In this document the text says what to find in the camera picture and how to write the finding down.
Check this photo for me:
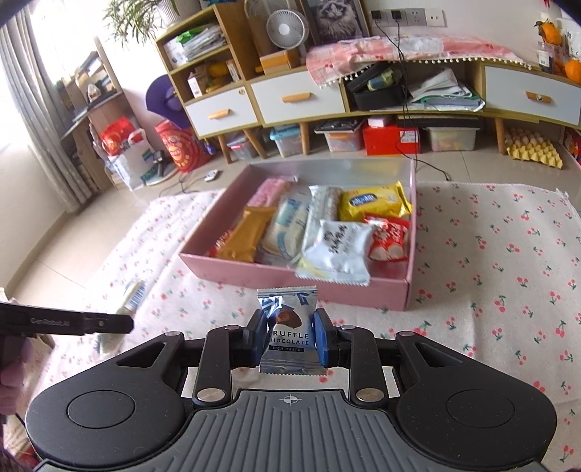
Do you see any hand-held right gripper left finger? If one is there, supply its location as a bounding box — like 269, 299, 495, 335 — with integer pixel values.
115, 309, 271, 406

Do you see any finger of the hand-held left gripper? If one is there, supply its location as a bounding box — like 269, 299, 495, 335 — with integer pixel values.
84, 312, 135, 335

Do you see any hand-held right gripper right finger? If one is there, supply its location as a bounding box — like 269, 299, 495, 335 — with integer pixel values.
313, 308, 462, 403

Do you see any white barcode snack packet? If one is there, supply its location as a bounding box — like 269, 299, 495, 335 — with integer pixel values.
93, 278, 149, 355

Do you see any silver chocolate packet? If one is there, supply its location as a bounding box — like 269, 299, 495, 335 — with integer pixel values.
256, 284, 329, 375

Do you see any pink cardboard box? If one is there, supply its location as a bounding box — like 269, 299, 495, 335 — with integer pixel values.
177, 158, 418, 312

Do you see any white puffed snack packet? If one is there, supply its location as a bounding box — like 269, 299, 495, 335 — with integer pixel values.
294, 219, 377, 288

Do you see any orange snack packet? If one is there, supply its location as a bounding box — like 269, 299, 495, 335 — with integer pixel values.
207, 229, 235, 259

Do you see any gold brown snack packet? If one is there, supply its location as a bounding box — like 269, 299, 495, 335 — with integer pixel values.
216, 205, 277, 263

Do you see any white and blue snack packet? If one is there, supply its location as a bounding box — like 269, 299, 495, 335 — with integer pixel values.
258, 190, 314, 266

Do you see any large red snack packet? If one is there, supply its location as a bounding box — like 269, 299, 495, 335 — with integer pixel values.
362, 215, 412, 263

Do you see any long white snack packet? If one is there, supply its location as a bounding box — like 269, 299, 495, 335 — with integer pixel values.
299, 184, 342, 255

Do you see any yellow snack packet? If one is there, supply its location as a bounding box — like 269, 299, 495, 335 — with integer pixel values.
338, 180, 413, 223

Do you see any pink snack packet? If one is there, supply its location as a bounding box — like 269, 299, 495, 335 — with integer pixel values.
247, 176, 296, 208

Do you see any person's left hand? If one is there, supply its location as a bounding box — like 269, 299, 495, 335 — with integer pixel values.
0, 338, 35, 416

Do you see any white shopping bag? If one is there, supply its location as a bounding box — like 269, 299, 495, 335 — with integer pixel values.
106, 129, 158, 192

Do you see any red gift bag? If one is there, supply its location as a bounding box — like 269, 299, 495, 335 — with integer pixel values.
99, 117, 137, 158

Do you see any red printed bag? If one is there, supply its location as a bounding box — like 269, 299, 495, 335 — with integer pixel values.
154, 120, 212, 174

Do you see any small clear storage box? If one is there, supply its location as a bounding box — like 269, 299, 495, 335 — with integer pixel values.
226, 133, 257, 162

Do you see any cherry print cloth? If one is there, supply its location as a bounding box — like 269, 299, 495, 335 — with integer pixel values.
36, 180, 581, 472

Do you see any blue lidded clear storage box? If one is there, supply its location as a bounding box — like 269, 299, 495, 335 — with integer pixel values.
269, 126, 304, 158

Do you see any grey curtain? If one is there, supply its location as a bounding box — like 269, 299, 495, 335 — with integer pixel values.
0, 17, 99, 205

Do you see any red box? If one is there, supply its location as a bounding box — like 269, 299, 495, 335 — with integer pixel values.
362, 122, 421, 157

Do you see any cluttered bookshelf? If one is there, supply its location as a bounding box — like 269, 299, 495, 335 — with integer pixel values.
58, 38, 137, 192

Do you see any white cabinet drawer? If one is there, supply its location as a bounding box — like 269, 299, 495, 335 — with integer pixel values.
483, 65, 581, 128
250, 77, 348, 127

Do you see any purple hat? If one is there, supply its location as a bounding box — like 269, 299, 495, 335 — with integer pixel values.
145, 74, 187, 128

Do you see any white shelf unit drawer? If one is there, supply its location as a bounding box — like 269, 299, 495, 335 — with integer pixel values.
183, 86, 261, 138

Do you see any black case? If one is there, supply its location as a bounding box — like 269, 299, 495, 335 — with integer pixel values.
344, 61, 407, 112

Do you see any low wooden cabinet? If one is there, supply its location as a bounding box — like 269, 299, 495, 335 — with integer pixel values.
247, 58, 581, 158

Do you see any pile of papers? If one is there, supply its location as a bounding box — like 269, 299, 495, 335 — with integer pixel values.
406, 65, 487, 112

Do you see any yellow cardboard box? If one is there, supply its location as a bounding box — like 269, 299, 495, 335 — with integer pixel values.
258, 49, 303, 76

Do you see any yellow egg tray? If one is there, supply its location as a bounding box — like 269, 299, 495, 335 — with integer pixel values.
504, 126, 564, 170

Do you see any tall wooden shelf unit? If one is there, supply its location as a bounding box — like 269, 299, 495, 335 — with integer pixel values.
155, 4, 263, 162

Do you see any pink patterned cabinet cloth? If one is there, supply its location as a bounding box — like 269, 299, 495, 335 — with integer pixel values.
306, 33, 537, 87

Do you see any green potted plant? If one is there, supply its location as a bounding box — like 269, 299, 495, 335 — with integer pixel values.
102, 0, 183, 40

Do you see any small white desk fan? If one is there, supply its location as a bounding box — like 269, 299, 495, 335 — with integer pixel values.
265, 8, 310, 51

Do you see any framed cat picture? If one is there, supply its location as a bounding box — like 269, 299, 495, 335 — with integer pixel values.
301, 0, 371, 46

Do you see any black cable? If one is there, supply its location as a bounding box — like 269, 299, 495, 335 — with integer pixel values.
371, 11, 453, 183

